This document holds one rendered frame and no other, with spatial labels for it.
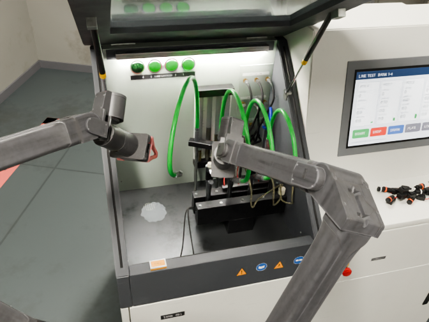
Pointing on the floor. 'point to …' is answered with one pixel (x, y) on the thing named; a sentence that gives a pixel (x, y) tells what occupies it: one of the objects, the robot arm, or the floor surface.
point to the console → (367, 159)
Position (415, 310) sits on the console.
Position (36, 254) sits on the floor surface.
